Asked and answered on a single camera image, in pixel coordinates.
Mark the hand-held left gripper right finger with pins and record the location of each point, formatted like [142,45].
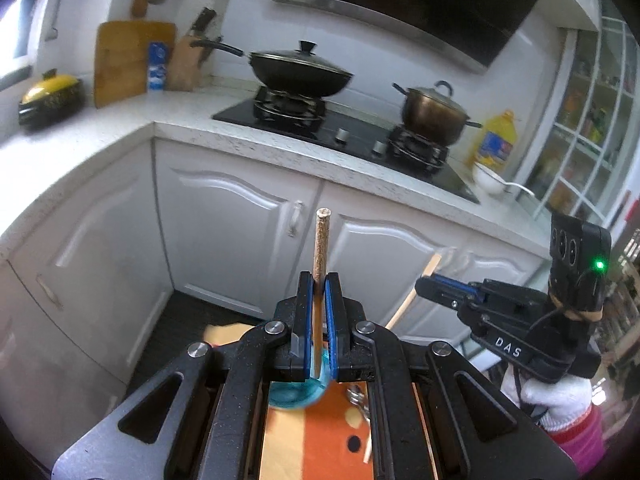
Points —
[330,320]

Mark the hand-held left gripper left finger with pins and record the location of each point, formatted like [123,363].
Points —
[309,320]

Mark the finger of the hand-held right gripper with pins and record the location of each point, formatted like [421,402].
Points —
[440,294]
[455,283]

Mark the wooden chopstick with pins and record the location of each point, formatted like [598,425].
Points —
[368,451]
[412,297]
[322,245]

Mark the blue glass cup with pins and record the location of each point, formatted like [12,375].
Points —
[295,396]

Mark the person's right forearm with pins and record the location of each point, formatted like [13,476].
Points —
[585,440]

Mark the person's right hand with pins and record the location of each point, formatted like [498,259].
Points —
[555,400]

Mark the white ceramic bowl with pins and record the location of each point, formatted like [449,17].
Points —
[489,180]

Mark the orange patterned mat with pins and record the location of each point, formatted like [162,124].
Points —
[310,447]

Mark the yellow oil bottle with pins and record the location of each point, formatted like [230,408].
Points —
[495,145]

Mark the steel stock pot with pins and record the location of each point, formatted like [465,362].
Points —
[432,120]

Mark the black gas stove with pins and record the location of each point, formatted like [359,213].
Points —
[350,130]

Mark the steel pot lid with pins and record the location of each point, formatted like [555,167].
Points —
[436,95]

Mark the white glass-door cabinet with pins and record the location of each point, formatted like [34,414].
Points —
[590,125]

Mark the white corner cabinet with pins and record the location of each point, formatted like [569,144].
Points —
[90,270]

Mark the black wok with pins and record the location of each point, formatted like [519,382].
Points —
[295,82]

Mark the glass wok lid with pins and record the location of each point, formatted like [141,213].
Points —
[300,60]

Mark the wooden knife block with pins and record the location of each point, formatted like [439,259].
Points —
[182,67]

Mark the blue white carton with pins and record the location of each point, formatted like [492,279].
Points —
[157,67]

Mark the wooden cutting board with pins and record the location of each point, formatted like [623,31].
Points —
[122,62]

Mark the yellow black casserole pot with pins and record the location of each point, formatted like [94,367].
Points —
[50,100]

